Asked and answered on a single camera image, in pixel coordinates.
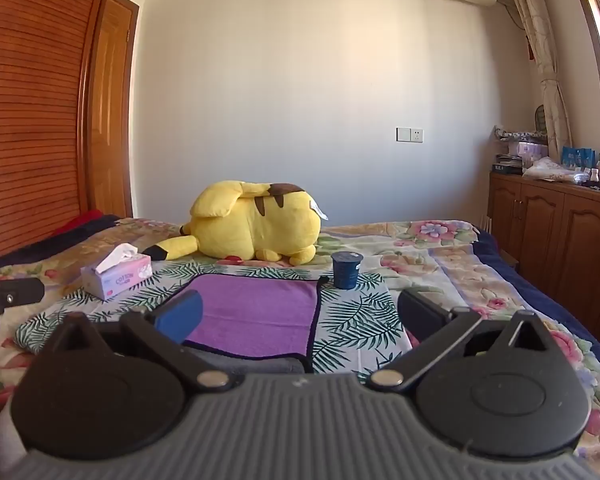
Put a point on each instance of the grey towel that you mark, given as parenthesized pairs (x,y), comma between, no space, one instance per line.
(260,365)

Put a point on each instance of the small white bottle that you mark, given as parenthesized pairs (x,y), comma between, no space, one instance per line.
(594,176)

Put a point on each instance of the wooden louvered wardrobe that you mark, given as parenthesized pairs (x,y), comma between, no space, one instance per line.
(30,110)

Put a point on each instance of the purple towel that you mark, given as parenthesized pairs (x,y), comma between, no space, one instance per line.
(260,310)

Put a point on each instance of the white plastic bag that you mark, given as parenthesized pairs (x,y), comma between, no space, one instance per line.
(550,169)

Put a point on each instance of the yellow plush toy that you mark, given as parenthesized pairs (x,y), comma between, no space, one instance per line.
(250,220)

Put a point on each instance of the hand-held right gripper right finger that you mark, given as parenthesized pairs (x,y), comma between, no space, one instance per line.
(422,316)

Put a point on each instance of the pink tissue box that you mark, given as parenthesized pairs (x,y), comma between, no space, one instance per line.
(125,277)

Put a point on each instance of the wooden door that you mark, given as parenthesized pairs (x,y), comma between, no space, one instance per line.
(112,110)

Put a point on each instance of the leaf print cloth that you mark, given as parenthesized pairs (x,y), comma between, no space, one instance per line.
(360,320)

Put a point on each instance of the patterned beige curtain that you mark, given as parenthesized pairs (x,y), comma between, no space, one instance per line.
(545,60)

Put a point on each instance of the stack of boxes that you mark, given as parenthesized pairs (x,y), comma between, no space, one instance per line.
(522,155)

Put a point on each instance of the red cloth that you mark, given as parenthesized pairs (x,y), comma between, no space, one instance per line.
(77,225)

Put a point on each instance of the white wall socket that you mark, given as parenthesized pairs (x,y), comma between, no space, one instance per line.
(409,134)

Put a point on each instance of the blue cup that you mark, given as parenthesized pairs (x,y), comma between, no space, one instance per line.
(346,272)

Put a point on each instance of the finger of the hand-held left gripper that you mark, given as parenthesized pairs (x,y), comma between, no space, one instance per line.
(15,292)

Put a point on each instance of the blue box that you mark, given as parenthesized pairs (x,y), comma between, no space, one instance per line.
(577,156)

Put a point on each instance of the floral printed box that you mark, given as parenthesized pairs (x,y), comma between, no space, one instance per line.
(522,135)

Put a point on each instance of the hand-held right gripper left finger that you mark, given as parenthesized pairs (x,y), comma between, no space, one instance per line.
(182,317)

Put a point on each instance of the wooden cabinet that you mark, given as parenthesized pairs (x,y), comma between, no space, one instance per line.
(545,230)

